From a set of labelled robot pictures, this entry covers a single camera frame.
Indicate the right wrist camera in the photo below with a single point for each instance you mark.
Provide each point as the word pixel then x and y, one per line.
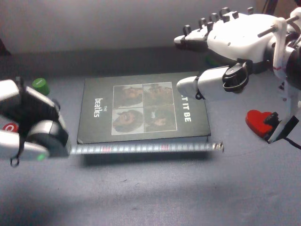
pixel 282 129

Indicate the grey table cloth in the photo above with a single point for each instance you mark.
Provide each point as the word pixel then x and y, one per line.
pixel 150 188

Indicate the green toy cylinder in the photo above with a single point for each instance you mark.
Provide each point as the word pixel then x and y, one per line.
pixel 40 85

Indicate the grey tape measure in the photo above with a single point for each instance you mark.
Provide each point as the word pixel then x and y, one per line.
pixel 141 148

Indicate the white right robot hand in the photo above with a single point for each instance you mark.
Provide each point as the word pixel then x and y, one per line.
pixel 240 37

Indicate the black hardcover Beatles book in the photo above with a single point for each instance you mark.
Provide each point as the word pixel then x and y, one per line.
pixel 94 131

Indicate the red heart block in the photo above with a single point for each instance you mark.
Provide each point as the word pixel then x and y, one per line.
pixel 255 122

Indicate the dark wooden furniture leg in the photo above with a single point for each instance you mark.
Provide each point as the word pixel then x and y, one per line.
pixel 270 4

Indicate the red block with white print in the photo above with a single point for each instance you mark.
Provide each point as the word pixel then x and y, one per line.
pixel 16 127

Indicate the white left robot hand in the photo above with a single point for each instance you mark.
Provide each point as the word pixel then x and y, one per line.
pixel 35 110

